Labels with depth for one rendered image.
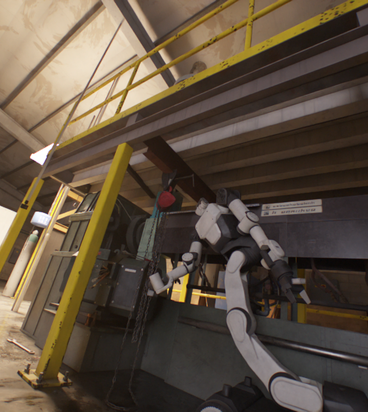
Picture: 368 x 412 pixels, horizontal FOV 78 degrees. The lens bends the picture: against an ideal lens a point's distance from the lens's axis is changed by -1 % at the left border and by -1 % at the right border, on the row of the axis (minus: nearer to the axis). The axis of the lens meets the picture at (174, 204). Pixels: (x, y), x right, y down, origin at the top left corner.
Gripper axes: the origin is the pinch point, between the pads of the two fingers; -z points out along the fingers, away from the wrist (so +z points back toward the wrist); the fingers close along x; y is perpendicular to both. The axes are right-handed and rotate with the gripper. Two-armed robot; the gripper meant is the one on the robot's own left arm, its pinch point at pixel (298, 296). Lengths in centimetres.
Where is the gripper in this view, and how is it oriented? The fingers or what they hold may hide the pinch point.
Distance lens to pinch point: 127.2
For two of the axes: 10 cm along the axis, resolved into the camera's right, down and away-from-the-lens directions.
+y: 4.0, -7.6, -5.2
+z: -2.0, -6.2, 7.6
